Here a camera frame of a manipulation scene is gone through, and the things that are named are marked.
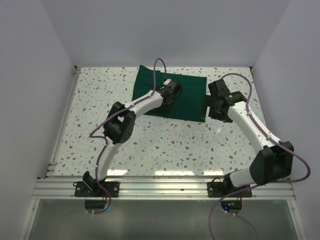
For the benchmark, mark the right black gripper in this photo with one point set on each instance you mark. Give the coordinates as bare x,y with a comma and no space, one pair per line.
209,101

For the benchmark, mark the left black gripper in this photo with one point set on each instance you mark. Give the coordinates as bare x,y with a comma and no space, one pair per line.
167,107

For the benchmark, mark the green surgical cloth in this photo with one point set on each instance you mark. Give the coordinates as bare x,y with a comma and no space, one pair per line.
188,106

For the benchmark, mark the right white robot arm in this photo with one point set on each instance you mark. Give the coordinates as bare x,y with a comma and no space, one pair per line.
273,159

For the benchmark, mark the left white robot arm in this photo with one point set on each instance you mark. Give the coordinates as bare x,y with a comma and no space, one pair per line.
119,125

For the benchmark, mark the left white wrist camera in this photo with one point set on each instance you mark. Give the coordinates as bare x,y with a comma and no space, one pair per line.
166,81

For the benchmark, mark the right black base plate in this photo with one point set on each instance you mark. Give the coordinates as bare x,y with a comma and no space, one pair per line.
240,192

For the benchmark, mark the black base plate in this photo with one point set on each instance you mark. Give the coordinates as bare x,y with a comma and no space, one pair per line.
82,190
240,192

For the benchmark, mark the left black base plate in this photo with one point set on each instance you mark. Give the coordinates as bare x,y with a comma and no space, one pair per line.
82,190

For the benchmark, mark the aluminium mounting rail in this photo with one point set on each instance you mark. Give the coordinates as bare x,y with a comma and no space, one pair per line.
155,188

